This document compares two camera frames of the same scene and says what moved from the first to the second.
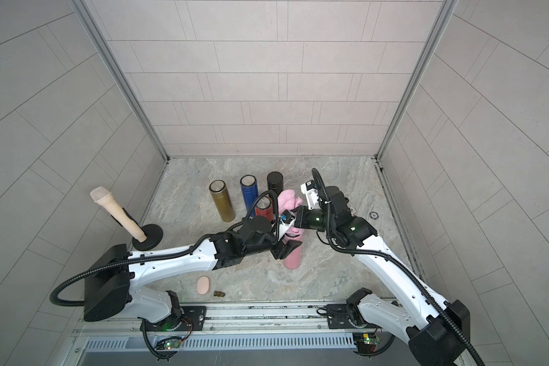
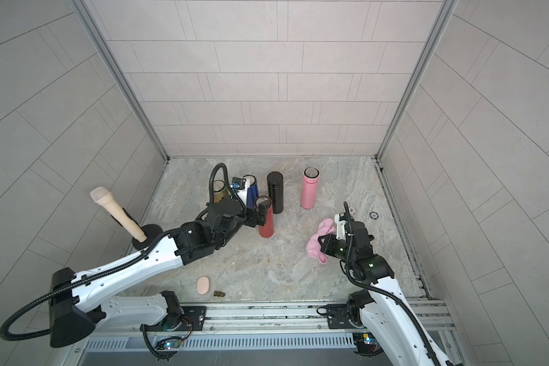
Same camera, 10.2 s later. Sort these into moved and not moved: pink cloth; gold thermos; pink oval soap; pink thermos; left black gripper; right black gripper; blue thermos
Moved: pink cloth; left black gripper; pink thermos; right black gripper
Not moved: pink oval soap; gold thermos; blue thermos
